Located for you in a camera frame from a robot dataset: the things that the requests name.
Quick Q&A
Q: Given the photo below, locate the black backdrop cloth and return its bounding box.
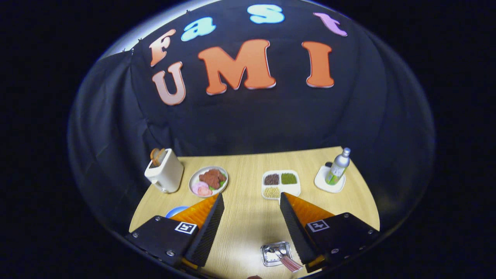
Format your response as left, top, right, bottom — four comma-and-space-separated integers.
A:
68, 0, 436, 233

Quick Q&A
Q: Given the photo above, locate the cream plate with meat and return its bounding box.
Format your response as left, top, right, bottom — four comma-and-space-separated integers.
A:
188, 166, 229, 198

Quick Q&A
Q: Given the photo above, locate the brown steak piece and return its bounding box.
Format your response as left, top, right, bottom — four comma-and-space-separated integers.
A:
199, 169, 226, 189

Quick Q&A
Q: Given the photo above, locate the blue plate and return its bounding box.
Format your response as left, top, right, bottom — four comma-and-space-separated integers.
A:
165, 206, 190, 219

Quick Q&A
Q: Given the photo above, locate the silver bottle with green label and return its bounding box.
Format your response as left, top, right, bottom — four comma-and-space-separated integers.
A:
325, 147, 351, 186

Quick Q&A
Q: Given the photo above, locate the fork with red checkered handle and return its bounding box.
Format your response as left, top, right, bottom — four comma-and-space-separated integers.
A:
277, 248, 303, 272

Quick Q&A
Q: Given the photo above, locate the white coaster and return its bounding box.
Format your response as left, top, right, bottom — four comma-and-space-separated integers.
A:
314, 165, 346, 193

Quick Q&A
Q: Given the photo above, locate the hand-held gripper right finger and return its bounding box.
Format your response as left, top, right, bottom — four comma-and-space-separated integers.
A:
279, 192, 381, 273

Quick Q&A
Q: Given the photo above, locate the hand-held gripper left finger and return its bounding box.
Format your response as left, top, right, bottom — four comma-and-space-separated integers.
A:
124, 192, 225, 269

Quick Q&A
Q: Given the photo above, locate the white toaster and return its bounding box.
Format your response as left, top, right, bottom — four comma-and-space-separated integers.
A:
144, 148, 184, 194

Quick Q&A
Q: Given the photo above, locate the metal wire cutlery basket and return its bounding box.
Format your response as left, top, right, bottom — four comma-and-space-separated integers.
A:
260, 241, 294, 267

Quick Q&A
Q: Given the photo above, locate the white divided tray with beans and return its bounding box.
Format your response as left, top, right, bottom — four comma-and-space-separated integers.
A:
261, 169, 301, 204

